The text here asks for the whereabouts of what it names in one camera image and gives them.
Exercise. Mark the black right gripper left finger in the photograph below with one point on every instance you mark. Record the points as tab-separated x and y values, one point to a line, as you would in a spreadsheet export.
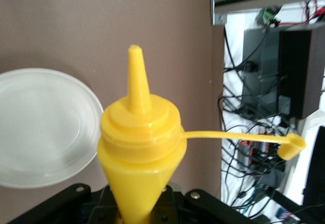
76	201

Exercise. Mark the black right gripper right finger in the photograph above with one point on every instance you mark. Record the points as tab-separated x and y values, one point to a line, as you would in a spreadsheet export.
198	206

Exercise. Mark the yellow squeeze bottle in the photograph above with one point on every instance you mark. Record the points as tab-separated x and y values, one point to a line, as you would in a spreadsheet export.
139	145

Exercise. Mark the beige plate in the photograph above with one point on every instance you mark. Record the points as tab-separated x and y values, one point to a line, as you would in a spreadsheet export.
43	127

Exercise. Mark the black monitor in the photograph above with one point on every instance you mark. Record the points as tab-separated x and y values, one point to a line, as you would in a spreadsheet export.
316	168

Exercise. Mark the black electronics box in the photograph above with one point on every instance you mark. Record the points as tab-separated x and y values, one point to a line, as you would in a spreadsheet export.
292	69

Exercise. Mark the green connector block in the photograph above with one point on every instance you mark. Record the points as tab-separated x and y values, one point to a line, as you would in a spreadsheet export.
266	14

